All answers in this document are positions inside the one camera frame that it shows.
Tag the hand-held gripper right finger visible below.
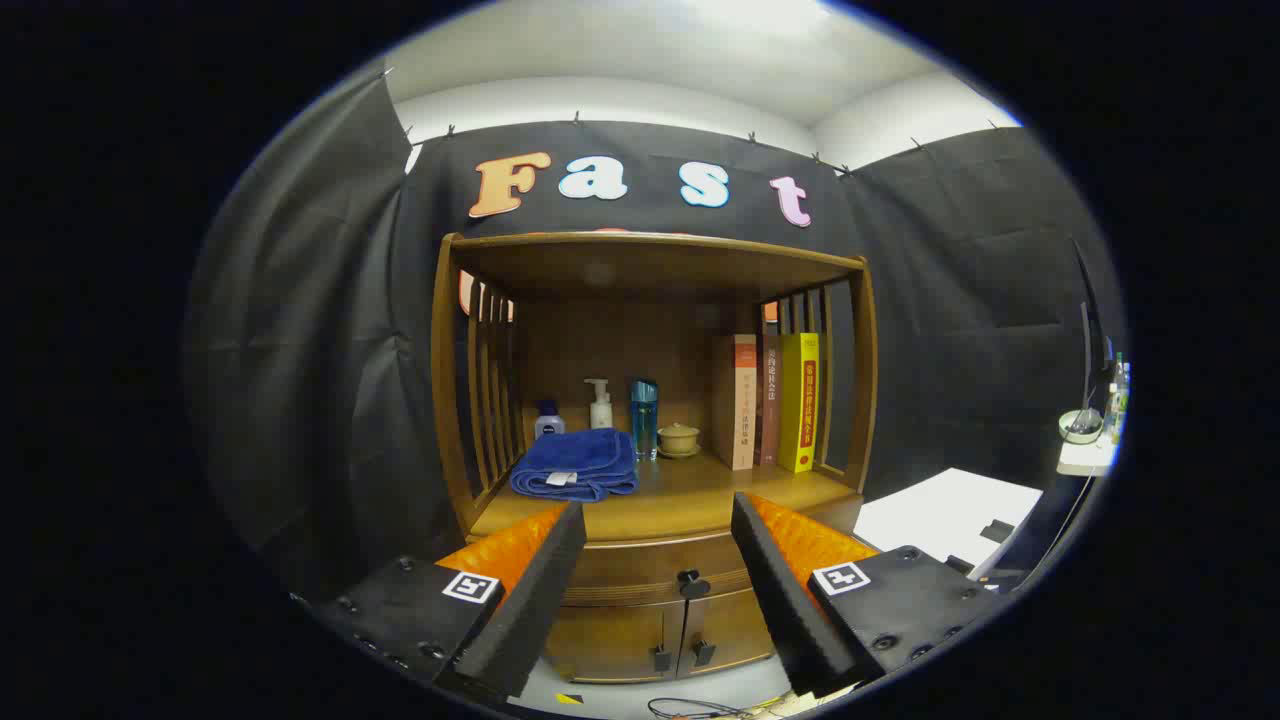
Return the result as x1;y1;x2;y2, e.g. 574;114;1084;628
730;490;1006;701

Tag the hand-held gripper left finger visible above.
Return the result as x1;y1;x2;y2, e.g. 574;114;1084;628
300;500;588;706

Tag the wooden drawer with black knob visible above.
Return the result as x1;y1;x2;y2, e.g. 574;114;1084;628
562;528;761;608

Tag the wooden cabinet door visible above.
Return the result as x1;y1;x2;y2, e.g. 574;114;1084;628
545;598;686;686
678;588;776;679

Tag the wooden countertop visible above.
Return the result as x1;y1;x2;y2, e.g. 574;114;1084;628
468;450;863;541

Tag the white drawer unit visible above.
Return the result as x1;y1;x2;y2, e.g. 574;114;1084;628
852;467;1046;581

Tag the wooden cabinet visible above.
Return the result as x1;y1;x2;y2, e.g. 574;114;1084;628
430;230;879;686

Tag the blue folded towel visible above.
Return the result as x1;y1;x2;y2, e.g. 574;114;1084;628
509;428;641;503

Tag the brown book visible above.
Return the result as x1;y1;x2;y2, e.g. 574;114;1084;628
755;333;783;467

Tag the yellow book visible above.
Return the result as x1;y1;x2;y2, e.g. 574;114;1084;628
778;332;821;474

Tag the beige book with orange band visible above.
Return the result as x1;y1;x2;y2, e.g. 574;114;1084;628
712;333;758;471

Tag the tall blue glass bottle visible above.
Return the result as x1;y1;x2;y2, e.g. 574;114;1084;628
629;378;660;461

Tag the clear plastic bottle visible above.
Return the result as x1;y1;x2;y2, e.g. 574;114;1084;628
1105;352;1131;441

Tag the black floor cable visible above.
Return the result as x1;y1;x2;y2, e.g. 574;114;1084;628
648;697;761;719

